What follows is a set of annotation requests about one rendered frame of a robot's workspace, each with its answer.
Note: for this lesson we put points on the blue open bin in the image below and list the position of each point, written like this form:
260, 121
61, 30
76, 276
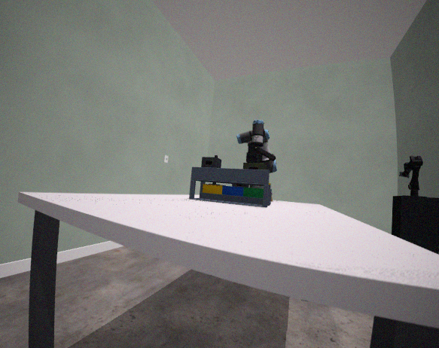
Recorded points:
235, 191

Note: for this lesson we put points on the yellow open bin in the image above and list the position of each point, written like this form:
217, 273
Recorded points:
212, 189

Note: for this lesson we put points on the green bin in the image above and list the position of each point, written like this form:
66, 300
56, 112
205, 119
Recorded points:
253, 192

